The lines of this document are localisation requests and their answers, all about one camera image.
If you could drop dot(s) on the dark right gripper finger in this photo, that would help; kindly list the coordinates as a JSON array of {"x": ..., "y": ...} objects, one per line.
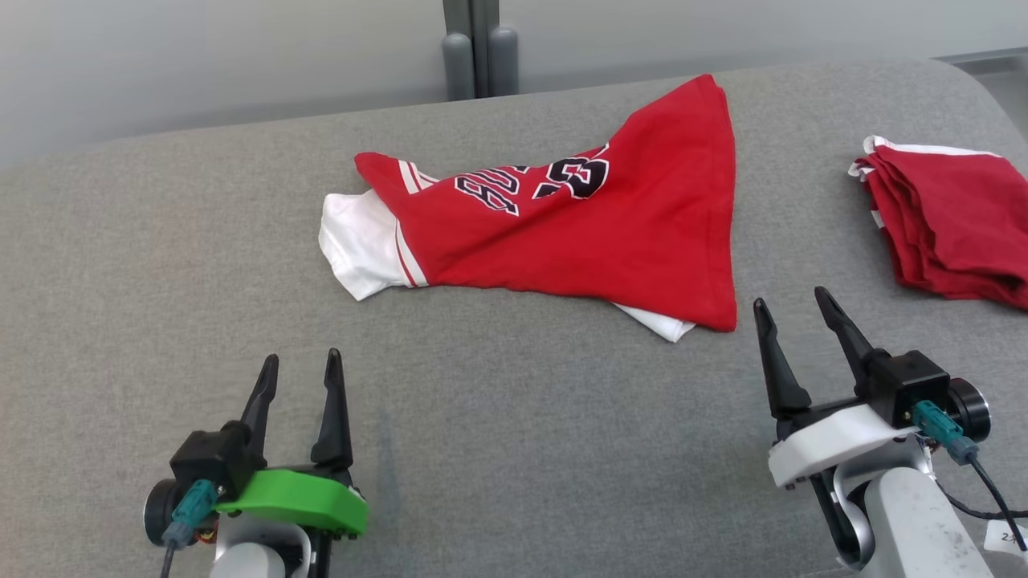
[
  {"x": 783, "y": 369},
  {"x": 851, "y": 337}
]

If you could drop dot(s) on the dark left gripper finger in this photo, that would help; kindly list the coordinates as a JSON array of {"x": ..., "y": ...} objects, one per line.
[
  {"x": 333, "y": 417},
  {"x": 261, "y": 409}
]

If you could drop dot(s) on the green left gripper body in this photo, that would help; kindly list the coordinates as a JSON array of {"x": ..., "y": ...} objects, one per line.
[{"x": 297, "y": 498}]

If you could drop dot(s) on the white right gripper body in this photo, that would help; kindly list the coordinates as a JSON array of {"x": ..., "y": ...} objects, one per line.
[{"x": 835, "y": 441}]

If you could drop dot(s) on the red shorts with white stripe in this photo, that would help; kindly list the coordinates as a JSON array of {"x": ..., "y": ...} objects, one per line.
[{"x": 956, "y": 217}]

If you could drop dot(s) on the red jersey with black numbers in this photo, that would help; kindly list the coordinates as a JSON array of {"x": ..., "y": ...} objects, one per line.
[{"x": 602, "y": 241}]

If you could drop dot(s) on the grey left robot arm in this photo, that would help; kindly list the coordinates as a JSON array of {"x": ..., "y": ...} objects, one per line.
[{"x": 257, "y": 554}]

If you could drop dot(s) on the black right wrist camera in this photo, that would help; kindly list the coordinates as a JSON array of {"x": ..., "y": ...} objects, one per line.
[{"x": 911, "y": 381}]

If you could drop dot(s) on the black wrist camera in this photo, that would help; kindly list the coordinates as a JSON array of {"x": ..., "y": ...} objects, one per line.
[
  {"x": 911, "y": 381},
  {"x": 205, "y": 461}
]

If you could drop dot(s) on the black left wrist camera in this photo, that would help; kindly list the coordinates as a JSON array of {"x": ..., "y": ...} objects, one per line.
[{"x": 205, "y": 461}]

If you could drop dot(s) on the grey partition post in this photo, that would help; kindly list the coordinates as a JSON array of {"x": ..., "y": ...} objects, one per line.
[
  {"x": 458, "y": 56},
  {"x": 502, "y": 56}
]

